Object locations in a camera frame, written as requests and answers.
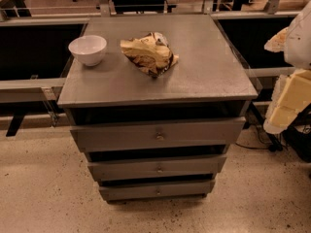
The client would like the white bowl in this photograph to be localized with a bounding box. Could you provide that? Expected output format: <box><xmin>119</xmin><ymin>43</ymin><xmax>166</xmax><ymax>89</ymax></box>
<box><xmin>68</xmin><ymin>35</ymin><xmax>107</xmax><ymax>66</ymax></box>

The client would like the crumpled yellow chip bag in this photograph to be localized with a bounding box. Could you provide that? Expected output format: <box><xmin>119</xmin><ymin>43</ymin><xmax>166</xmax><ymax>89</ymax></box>
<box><xmin>121</xmin><ymin>32</ymin><xmax>179</xmax><ymax>78</ymax></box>

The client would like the grey drawer cabinet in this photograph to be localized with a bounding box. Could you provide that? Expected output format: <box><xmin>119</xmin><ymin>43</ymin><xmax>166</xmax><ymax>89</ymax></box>
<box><xmin>58</xmin><ymin>15</ymin><xmax>258</xmax><ymax>188</ymax></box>

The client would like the black table leg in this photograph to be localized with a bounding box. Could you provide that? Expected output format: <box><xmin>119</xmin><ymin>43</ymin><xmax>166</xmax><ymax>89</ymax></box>
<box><xmin>249</xmin><ymin>102</ymin><xmax>284</xmax><ymax>152</ymax></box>

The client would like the black floor cable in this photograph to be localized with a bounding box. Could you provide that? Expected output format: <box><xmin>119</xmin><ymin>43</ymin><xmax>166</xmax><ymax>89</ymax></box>
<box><xmin>235</xmin><ymin>123</ymin><xmax>283</xmax><ymax>152</ymax></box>

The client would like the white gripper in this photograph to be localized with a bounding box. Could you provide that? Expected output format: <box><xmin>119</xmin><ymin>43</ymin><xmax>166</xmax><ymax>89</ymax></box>
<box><xmin>263</xmin><ymin>69</ymin><xmax>311</xmax><ymax>134</ymax></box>

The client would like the grey top drawer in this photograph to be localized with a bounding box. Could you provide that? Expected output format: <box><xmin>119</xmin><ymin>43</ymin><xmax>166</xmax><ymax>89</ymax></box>
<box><xmin>71</xmin><ymin>116</ymin><xmax>246</xmax><ymax>152</ymax></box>

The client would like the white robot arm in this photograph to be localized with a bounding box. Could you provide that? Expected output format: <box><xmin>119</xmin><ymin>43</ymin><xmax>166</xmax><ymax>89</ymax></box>
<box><xmin>263</xmin><ymin>2</ymin><xmax>311</xmax><ymax>134</ymax></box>

